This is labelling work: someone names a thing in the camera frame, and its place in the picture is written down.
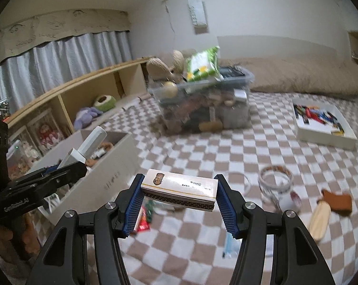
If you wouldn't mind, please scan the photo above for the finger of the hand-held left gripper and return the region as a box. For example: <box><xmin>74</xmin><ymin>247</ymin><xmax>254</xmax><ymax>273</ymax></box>
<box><xmin>11</xmin><ymin>166</ymin><xmax>63</xmax><ymax>187</ymax></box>
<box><xmin>33</xmin><ymin>162</ymin><xmax>87</xmax><ymax>198</ymax></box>

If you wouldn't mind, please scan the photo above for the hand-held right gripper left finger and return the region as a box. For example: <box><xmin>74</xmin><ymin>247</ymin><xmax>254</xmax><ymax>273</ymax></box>
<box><xmin>27</xmin><ymin>173</ymin><xmax>145</xmax><ymax>285</ymax></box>

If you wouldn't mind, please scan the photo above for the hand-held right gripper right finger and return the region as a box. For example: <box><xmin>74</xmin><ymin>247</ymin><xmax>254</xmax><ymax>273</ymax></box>
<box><xmin>215</xmin><ymin>174</ymin><xmax>335</xmax><ymax>285</ymax></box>

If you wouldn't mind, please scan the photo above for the white shoe box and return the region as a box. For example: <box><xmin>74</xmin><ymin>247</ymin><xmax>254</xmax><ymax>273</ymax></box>
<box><xmin>24</xmin><ymin>129</ymin><xmax>141</xmax><ymax>226</ymax></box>

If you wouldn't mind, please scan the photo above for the white hexagonal tube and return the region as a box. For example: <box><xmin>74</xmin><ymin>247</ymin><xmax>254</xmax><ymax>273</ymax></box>
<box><xmin>58</xmin><ymin>126</ymin><xmax>108</xmax><ymax>170</ymax></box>

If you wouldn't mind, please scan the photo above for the white box honeycomb side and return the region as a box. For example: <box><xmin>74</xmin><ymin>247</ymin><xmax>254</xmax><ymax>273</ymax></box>
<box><xmin>141</xmin><ymin>169</ymin><xmax>219</xmax><ymax>212</ymax></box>

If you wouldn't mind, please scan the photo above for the oval wooden case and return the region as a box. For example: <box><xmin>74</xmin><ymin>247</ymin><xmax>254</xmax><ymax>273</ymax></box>
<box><xmin>309</xmin><ymin>202</ymin><xmax>331</xmax><ymax>242</ymax></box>

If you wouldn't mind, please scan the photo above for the red framed doll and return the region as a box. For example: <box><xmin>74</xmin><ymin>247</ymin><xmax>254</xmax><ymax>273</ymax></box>
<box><xmin>38</xmin><ymin>123</ymin><xmax>59</xmax><ymax>149</ymax></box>

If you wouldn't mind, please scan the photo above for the brown white checkered sheet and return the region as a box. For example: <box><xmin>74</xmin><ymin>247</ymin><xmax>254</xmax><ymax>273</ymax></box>
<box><xmin>33</xmin><ymin>90</ymin><xmax>358</xmax><ymax>285</ymax></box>

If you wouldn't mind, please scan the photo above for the purple plush toy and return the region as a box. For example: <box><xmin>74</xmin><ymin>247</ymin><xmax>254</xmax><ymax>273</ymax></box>
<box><xmin>73</xmin><ymin>106</ymin><xmax>104</xmax><ymax>129</ymax></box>

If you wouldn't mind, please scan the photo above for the small white tape roll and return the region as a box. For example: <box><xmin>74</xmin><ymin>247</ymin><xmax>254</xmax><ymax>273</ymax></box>
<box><xmin>278</xmin><ymin>191</ymin><xmax>302</xmax><ymax>214</ymax></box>

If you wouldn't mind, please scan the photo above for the green avocado plush toy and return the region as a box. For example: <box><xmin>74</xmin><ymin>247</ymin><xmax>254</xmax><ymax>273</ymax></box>
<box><xmin>93</xmin><ymin>94</ymin><xmax>117</xmax><ymax>111</ymax></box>

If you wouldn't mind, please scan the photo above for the clear plastic storage bin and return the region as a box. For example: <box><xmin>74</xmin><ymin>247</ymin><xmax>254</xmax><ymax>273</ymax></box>
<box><xmin>148</xmin><ymin>68</ymin><xmax>255</xmax><ymax>135</ymax></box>

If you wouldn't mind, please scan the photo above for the wooden bedside shelf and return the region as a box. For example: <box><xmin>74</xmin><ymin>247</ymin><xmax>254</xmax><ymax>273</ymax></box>
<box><xmin>1</xmin><ymin>57</ymin><xmax>156</xmax><ymax>167</ymax></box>

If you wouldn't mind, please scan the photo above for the grey curtain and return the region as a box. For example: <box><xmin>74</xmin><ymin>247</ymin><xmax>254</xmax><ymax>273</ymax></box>
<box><xmin>0</xmin><ymin>31</ymin><xmax>132</xmax><ymax>107</ymax></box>

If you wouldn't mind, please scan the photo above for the small brown leather pouch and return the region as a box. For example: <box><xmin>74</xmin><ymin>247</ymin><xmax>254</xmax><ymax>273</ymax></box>
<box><xmin>320</xmin><ymin>188</ymin><xmax>353</xmax><ymax>216</ymax></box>

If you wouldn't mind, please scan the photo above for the white shallow tray box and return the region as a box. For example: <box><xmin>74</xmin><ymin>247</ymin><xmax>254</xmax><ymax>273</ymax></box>
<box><xmin>292</xmin><ymin>99</ymin><xmax>358</xmax><ymax>150</ymax></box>

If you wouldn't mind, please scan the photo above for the yellow ball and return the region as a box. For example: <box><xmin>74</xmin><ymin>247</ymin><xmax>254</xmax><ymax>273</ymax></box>
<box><xmin>162</xmin><ymin>81</ymin><xmax>178</xmax><ymax>98</ymax></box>

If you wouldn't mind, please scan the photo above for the pile of colourful lighters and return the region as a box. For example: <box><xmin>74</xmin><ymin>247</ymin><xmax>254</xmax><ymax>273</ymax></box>
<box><xmin>293</xmin><ymin>104</ymin><xmax>346</xmax><ymax>135</ymax></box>

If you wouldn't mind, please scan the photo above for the black flat box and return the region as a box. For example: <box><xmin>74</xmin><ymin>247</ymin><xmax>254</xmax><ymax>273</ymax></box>
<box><xmin>219</xmin><ymin>67</ymin><xmax>246</xmax><ymax>79</ymax></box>

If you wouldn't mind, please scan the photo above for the beige plush toy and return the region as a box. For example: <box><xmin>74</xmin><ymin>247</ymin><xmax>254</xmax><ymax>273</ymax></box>
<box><xmin>146</xmin><ymin>50</ymin><xmax>187</xmax><ymax>82</ymax></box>

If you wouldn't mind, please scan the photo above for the green wet wipes packet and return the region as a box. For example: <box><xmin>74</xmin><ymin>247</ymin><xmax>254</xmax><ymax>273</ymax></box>
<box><xmin>185</xmin><ymin>46</ymin><xmax>222</xmax><ymax>82</ymax></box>

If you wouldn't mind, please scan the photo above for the beige printed curtain valance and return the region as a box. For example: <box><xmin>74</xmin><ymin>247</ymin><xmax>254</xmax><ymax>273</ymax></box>
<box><xmin>0</xmin><ymin>9</ymin><xmax>130</xmax><ymax>66</ymax></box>

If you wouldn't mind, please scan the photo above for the beige quilt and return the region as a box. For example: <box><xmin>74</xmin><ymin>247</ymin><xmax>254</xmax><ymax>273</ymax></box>
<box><xmin>220</xmin><ymin>56</ymin><xmax>358</xmax><ymax>101</ymax></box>

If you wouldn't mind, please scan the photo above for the white hanging bag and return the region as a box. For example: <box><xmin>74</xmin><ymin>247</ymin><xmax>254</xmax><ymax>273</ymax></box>
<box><xmin>187</xmin><ymin>0</ymin><xmax>208</xmax><ymax>27</ymax></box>

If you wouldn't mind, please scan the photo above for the white hanging cable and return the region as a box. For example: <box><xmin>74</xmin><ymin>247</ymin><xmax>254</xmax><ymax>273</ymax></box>
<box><xmin>161</xmin><ymin>0</ymin><xmax>176</xmax><ymax>51</ymax></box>

